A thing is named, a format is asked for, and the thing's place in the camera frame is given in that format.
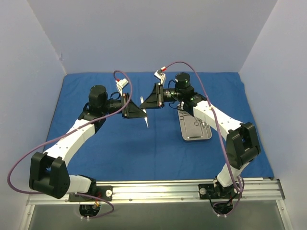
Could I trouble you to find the blue surgical drape cloth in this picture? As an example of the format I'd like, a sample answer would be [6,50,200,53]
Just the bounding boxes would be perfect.
[47,72,274,181]

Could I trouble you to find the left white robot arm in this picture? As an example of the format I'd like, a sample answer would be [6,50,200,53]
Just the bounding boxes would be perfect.
[29,85,147,201]

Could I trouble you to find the steel instrument tray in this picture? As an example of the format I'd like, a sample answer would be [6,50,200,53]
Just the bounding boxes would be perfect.
[177,105,212,141]

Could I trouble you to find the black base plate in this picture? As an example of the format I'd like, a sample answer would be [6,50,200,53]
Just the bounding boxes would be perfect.
[198,183,238,200]
[68,185,113,202]

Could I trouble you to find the aluminium front rail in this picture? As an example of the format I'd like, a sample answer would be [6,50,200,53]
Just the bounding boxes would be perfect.
[25,178,286,206]

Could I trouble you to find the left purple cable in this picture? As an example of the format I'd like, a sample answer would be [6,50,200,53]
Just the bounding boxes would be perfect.
[7,70,134,219]

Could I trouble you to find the steel forceps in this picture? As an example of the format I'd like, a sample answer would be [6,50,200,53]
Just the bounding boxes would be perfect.
[193,117,206,129]

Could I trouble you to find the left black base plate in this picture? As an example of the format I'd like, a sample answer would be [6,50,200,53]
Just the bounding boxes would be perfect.
[68,185,113,202]

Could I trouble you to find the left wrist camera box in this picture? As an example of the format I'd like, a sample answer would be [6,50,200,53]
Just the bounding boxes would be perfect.
[116,78,129,96]

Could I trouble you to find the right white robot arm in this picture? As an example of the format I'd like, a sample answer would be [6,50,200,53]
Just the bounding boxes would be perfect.
[140,70,260,198]

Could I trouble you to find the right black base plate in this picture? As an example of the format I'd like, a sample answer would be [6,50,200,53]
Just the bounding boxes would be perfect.
[198,183,238,200]

